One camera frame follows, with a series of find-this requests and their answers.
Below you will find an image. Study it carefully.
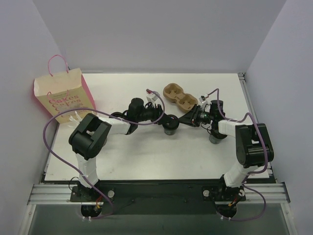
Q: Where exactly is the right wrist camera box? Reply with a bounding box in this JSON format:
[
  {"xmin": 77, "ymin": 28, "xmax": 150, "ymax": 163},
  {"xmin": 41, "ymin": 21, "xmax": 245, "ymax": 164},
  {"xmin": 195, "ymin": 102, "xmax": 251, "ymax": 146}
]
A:
[{"xmin": 199, "ymin": 94, "xmax": 209, "ymax": 105}]

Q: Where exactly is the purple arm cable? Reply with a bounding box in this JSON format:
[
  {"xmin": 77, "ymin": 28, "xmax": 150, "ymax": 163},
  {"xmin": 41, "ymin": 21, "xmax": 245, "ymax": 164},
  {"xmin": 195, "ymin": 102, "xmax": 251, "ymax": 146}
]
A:
[
  {"xmin": 43, "ymin": 89, "xmax": 166, "ymax": 220},
  {"xmin": 204, "ymin": 88, "xmax": 272, "ymax": 221}
]

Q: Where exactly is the pink and beige paper bag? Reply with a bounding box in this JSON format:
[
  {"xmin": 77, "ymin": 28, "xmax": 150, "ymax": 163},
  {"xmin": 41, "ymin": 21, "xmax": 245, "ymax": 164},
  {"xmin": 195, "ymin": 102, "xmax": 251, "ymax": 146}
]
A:
[{"xmin": 34, "ymin": 55, "xmax": 96, "ymax": 116}]

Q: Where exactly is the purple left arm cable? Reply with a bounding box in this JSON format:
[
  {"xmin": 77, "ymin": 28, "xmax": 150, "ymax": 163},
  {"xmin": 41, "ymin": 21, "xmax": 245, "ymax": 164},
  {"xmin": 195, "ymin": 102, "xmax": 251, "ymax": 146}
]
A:
[{"xmin": 43, "ymin": 89, "xmax": 166, "ymax": 220}]

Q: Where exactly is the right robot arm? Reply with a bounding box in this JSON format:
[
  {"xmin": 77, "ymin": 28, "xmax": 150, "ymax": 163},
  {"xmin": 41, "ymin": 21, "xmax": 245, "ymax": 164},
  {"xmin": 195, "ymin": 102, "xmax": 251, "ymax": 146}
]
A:
[{"xmin": 179, "ymin": 100, "xmax": 274, "ymax": 200}]

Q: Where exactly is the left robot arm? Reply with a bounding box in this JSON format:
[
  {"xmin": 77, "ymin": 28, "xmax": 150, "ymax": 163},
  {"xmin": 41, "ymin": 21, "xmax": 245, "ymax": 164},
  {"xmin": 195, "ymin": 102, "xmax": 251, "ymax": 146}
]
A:
[{"xmin": 68, "ymin": 98, "xmax": 179, "ymax": 201}]

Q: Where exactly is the black cup lid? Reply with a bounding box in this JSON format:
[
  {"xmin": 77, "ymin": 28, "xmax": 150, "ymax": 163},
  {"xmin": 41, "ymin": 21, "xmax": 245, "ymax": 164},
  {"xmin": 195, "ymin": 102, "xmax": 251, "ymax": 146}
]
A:
[
  {"xmin": 111, "ymin": 110, "xmax": 127, "ymax": 120},
  {"xmin": 162, "ymin": 115, "xmax": 179, "ymax": 130}
]

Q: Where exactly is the brown cardboard cup carrier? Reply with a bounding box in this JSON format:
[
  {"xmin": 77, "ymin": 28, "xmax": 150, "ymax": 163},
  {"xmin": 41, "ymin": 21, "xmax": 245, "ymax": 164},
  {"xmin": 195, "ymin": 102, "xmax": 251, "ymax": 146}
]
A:
[{"xmin": 163, "ymin": 83, "xmax": 198, "ymax": 113}]

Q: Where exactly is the dark transparent coffee cup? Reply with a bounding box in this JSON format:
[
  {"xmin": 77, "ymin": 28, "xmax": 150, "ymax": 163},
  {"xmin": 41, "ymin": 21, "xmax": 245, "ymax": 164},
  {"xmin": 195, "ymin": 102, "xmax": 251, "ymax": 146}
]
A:
[{"xmin": 163, "ymin": 127, "xmax": 177, "ymax": 136}]

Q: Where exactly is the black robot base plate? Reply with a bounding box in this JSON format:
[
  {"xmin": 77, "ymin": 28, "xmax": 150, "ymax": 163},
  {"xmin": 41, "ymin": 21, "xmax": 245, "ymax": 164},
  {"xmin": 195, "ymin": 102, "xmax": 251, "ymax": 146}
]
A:
[{"xmin": 70, "ymin": 179, "xmax": 246, "ymax": 218}]

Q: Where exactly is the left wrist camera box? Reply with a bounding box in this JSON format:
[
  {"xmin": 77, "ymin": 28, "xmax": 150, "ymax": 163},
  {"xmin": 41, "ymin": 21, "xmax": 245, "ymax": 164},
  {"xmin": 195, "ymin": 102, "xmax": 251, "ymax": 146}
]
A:
[{"xmin": 146, "ymin": 93, "xmax": 158, "ymax": 106}]

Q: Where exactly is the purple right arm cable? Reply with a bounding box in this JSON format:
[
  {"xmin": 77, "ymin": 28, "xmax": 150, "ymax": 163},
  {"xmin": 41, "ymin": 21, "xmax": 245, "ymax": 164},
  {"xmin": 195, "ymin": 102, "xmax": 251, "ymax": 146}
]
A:
[{"xmin": 204, "ymin": 88, "xmax": 272, "ymax": 221}]

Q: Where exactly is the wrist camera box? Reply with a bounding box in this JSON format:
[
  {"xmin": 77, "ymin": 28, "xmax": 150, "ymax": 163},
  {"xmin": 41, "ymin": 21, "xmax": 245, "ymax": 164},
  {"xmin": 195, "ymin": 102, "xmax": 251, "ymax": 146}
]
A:
[
  {"xmin": 146, "ymin": 93, "xmax": 158, "ymax": 106},
  {"xmin": 199, "ymin": 94, "xmax": 209, "ymax": 105}
]

